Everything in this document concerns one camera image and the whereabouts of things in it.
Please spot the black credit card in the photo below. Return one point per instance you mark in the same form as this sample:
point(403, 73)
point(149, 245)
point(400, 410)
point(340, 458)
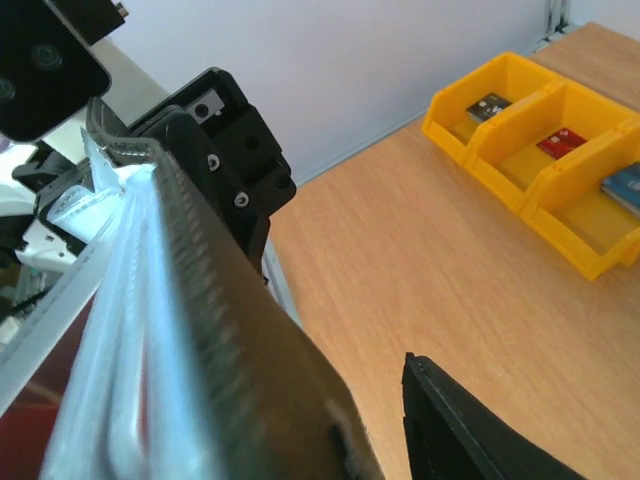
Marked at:
point(487, 107)

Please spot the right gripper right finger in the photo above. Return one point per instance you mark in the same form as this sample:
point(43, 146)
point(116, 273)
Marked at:
point(450, 434)

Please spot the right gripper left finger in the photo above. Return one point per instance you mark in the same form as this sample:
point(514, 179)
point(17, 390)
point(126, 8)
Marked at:
point(272, 405)

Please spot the blue credit card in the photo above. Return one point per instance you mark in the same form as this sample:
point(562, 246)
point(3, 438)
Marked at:
point(623, 187)

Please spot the left aluminium frame post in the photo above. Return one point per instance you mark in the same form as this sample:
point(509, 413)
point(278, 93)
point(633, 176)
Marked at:
point(558, 25)

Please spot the yellow bin middle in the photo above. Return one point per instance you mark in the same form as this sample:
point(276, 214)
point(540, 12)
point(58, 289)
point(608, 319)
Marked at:
point(538, 136)

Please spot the card holder with clear sleeves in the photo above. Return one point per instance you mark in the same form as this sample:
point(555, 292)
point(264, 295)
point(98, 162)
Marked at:
point(132, 408)

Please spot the yellow bin right of trio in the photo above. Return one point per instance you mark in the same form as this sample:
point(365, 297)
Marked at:
point(568, 209)

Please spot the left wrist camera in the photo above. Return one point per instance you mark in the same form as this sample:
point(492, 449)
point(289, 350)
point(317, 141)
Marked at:
point(48, 72)

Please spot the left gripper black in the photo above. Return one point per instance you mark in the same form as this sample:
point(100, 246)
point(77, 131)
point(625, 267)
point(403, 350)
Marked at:
point(221, 176)

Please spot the yellow bin left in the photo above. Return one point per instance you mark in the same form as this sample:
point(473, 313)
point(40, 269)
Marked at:
point(460, 113)

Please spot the red credit card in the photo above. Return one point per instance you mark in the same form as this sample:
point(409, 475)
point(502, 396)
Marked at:
point(561, 143)

